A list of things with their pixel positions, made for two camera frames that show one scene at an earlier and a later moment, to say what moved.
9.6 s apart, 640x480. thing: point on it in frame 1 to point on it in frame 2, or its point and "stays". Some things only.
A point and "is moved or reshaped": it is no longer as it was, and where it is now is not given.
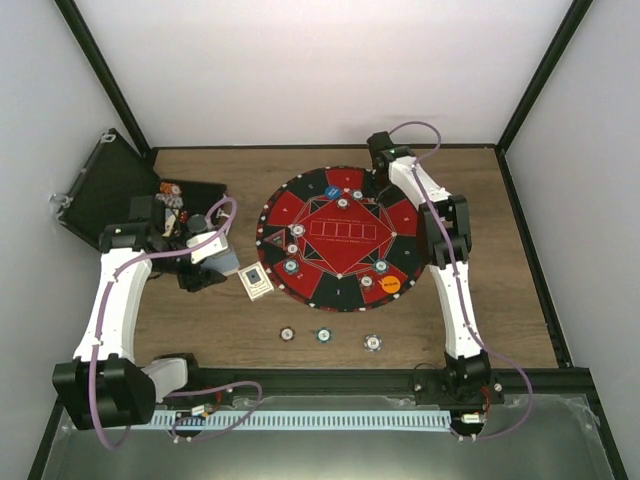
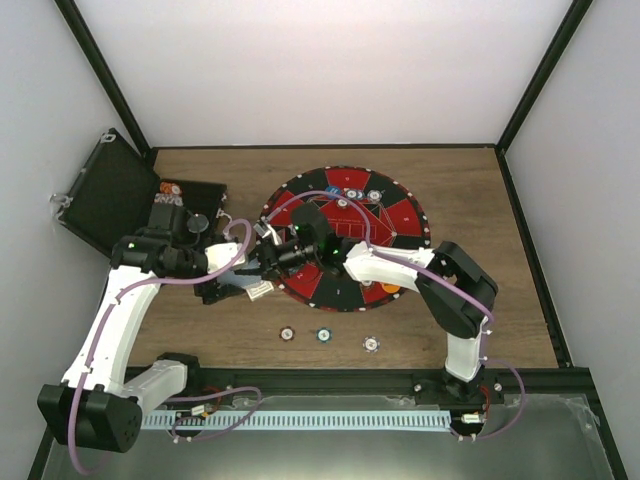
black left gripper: [198, 280] to [202, 289]
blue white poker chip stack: [372, 343] stays
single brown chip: [342, 203] stays
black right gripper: [391, 195] to [268, 258]
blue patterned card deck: [226, 262] is moved or reshaped
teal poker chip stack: [323, 335] stays
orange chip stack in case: [169, 188] stays
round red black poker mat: [328, 239] stays
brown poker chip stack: [287, 334] stays
